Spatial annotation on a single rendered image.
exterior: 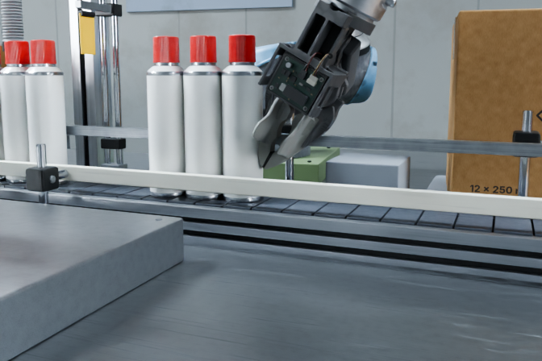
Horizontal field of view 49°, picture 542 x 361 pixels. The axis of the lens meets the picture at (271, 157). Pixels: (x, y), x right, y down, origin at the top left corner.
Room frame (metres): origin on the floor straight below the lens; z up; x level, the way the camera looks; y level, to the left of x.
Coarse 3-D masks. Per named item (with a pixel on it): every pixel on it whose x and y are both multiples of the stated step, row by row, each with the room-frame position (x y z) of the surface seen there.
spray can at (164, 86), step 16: (160, 48) 0.75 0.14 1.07; (176, 48) 0.76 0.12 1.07; (160, 64) 0.75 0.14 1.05; (176, 64) 0.76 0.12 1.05; (160, 80) 0.74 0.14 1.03; (176, 80) 0.75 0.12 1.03; (160, 96) 0.74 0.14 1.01; (176, 96) 0.75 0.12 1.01; (160, 112) 0.74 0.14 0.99; (176, 112) 0.75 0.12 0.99; (160, 128) 0.74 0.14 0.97; (176, 128) 0.75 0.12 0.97; (160, 144) 0.74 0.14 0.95; (176, 144) 0.75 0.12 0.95; (160, 160) 0.74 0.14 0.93; (176, 160) 0.75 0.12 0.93; (160, 192) 0.74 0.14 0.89; (176, 192) 0.75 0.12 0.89
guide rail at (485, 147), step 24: (312, 144) 0.73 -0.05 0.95; (336, 144) 0.72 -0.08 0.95; (360, 144) 0.71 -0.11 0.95; (384, 144) 0.70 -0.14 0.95; (408, 144) 0.69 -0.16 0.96; (432, 144) 0.68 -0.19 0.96; (456, 144) 0.67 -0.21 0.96; (480, 144) 0.66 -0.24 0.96; (504, 144) 0.65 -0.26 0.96; (528, 144) 0.64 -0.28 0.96
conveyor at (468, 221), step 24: (72, 192) 0.78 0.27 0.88; (96, 192) 0.78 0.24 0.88; (120, 192) 0.78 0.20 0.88; (144, 192) 0.78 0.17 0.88; (336, 216) 0.64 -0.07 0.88; (360, 216) 0.64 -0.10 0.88; (384, 216) 0.65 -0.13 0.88; (408, 216) 0.64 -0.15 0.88; (432, 216) 0.64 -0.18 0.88; (456, 216) 0.64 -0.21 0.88; (480, 216) 0.64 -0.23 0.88
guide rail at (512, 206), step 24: (0, 168) 0.83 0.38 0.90; (24, 168) 0.81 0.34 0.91; (72, 168) 0.78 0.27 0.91; (96, 168) 0.76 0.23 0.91; (120, 168) 0.76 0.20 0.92; (216, 192) 0.70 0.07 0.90; (240, 192) 0.69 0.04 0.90; (264, 192) 0.68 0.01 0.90; (288, 192) 0.66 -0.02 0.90; (312, 192) 0.65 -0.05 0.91; (336, 192) 0.64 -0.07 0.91; (360, 192) 0.63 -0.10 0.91; (384, 192) 0.62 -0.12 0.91; (408, 192) 0.61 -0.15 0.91; (432, 192) 0.61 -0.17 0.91; (456, 192) 0.61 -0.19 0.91; (504, 216) 0.58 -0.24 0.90; (528, 216) 0.57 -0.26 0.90
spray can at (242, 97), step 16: (240, 48) 0.72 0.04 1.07; (240, 64) 0.72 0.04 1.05; (224, 80) 0.72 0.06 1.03; (240, 80) 0.71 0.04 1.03; (256, 80) 0.72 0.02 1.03; (224, 96) 0.72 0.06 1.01; (240, 96) 0.71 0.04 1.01; (256, 96) 0.72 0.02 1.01; (224, 112) 0.72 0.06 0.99; (240, 112) 0.71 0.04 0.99; (256, 112) 0.72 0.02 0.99; (224, 128) 0.72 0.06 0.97; (240, 128) 0.71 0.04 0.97; (224, 144) 0.72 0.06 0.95; (240, 144) 0.71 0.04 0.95; (256, 144) 0.72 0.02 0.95; (224, 160) 0.72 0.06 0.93; (240, 160) 0.71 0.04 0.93; (256, 160) 0.72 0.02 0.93; (240, 176) 0.71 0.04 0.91; (256, 176) 0.72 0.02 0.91
